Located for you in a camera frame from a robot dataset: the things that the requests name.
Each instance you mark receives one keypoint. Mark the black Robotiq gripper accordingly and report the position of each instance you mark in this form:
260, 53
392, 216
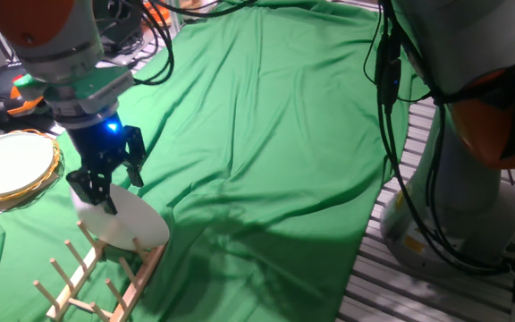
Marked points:
101, 143

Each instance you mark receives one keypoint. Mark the white round dish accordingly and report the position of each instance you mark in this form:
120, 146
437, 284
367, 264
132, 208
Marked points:
137, 223

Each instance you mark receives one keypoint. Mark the wooden peg dish rack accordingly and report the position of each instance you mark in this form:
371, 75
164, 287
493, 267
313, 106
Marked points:
76, 282

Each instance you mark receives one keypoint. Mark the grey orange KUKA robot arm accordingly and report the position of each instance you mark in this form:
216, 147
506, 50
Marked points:
463, 44

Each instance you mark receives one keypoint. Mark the white plate with gold rim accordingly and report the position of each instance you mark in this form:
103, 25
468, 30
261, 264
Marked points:
9, 163

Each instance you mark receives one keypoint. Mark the green cloth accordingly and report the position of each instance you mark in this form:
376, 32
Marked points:
262, 134

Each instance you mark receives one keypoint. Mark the orange plastic object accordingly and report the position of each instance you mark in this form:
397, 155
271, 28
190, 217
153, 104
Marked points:
159, 15

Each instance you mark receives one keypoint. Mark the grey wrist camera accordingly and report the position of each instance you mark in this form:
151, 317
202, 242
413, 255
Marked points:
105, 87

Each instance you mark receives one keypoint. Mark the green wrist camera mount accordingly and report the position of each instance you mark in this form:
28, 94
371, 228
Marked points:
56, 89

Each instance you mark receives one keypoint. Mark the grey metal base plate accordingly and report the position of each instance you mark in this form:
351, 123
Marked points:
143, 53

